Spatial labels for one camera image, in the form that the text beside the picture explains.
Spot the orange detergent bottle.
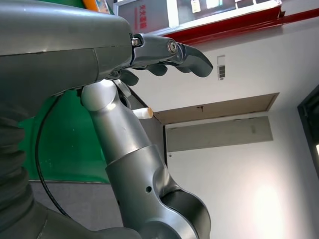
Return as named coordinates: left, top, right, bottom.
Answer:
left=82, top=0, right=110, bottom=14

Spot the brown wall board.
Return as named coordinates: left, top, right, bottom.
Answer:
left=153, top=92, right=280, bottom=126

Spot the red and white display stand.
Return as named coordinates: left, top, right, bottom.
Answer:
left=113, top=0, right=319, bottom=46

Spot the white wall switch plate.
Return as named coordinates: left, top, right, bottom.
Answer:
left=216, top=55, right=227, bottom=81

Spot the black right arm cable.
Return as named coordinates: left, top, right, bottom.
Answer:
left=35, top=95, right=73, bottom=219

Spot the white tube bottle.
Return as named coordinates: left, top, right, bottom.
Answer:
left=132, top=107, right=153, bottom=120

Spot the dark framed panel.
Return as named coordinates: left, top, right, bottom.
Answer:
left=297, top=85, right=319, bottom=180

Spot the green table mat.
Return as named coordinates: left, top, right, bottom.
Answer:
left=18, top=0, right=118, bottom=184

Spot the grey wall panel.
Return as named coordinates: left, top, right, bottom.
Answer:
left=165, top=115, right=274, bottom=153

